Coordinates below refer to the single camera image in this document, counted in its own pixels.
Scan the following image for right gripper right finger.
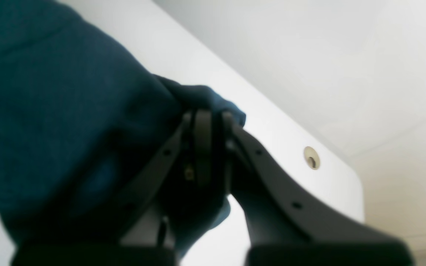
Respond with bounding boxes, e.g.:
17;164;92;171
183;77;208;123
221;112;414;266

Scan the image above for right table cable grommet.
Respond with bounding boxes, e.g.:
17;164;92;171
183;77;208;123
303;146;321;170

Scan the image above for dark teal T-shirt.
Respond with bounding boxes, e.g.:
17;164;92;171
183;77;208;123
0;0;246;246

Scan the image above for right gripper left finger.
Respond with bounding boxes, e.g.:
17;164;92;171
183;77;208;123
11;109;213;266

